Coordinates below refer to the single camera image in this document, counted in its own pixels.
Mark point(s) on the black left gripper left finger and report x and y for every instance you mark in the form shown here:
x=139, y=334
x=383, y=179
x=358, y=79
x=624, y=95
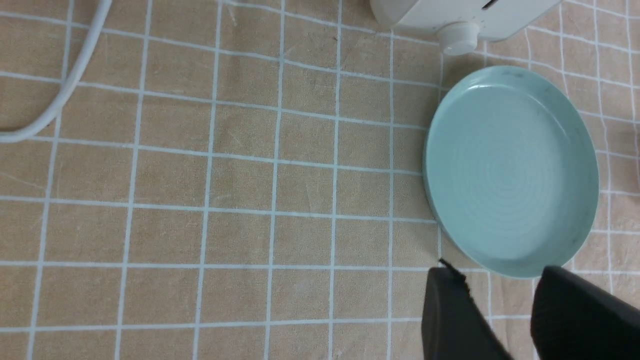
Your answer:
x=453, y=328

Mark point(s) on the orange checkered tablecloth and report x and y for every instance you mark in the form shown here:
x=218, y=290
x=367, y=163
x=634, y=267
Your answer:
x=241, y=180

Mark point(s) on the light teal plate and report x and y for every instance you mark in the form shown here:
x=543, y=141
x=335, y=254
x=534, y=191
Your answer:
x=510, y=172

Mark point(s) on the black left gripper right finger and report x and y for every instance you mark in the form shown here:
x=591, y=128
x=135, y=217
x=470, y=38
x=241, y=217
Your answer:
x=573, y=319

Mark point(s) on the white two-slot toaster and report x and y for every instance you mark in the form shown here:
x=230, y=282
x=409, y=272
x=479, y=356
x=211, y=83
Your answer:
x=458, y=25

